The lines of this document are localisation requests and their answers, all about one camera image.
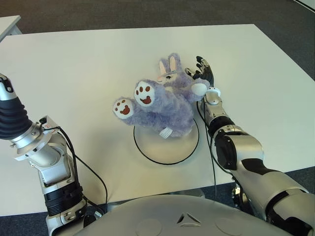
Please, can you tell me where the silver robot torso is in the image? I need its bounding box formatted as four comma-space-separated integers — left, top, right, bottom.
73, 195, 294, 236

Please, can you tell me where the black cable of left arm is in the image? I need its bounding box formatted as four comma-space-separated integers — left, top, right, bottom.
53, 125, 109, 215

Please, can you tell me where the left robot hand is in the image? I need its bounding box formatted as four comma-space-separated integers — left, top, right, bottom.
0, 73, 33, 141

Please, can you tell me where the white plate with black rim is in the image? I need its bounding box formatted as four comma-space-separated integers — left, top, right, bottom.
133, 117, 199, 165

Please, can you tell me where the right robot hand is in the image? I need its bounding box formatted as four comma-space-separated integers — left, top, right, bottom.
184, 56, 215, 89

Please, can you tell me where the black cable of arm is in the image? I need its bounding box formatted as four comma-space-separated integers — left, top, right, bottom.
196, 100, 218, 200
53, 125, 109, 215

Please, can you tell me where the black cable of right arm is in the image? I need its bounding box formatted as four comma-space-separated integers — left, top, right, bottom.
196, 100, 218, 200

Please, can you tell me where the white furniture edge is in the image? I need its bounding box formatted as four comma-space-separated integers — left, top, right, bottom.
292, 0, 315, 7

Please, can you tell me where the purple plush bunny doll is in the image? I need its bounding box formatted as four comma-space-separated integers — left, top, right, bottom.
112, 52, 211, 139

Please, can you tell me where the white side table corner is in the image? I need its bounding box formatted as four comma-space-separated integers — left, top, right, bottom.
0, 15, 22, 42

